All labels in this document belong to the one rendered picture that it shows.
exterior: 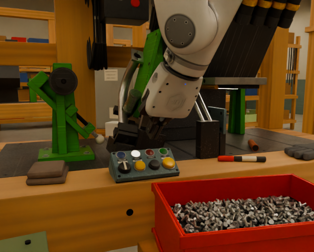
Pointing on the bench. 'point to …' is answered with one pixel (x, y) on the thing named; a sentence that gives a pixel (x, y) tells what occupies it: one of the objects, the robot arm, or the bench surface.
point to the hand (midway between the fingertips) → (153, 128)
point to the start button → (169, 162)
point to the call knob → (124, 167)
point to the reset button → (139, 165)
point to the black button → (154, 164)
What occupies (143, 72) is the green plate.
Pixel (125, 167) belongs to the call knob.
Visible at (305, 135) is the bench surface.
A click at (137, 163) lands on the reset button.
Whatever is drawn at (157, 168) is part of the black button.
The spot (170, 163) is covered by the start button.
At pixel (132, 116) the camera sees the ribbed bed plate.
